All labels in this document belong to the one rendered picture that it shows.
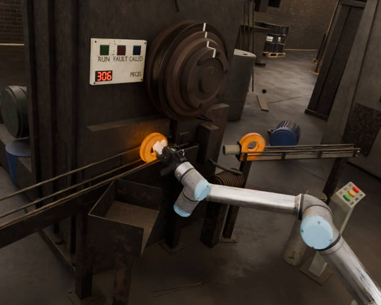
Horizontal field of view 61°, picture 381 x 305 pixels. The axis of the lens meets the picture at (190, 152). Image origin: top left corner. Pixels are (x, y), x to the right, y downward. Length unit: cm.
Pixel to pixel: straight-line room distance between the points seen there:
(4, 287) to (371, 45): 380
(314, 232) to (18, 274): 149
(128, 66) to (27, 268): 122
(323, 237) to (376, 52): 290
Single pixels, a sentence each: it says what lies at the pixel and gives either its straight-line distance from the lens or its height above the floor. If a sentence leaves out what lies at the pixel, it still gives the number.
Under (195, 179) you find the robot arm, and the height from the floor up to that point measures 74.
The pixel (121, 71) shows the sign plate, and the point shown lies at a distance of 146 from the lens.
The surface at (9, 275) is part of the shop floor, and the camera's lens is 203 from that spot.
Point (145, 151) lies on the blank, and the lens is 156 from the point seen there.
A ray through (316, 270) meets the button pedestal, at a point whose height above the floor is 5.
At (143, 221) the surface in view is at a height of 60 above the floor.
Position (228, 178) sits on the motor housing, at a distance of 193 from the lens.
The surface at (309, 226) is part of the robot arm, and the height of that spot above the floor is 74.
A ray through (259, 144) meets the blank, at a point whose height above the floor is 72.
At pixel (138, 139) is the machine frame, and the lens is 160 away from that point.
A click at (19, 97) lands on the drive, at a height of 64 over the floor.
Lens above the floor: 145
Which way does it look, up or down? 26 degrees down
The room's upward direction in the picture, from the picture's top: 10 degrees clockwise
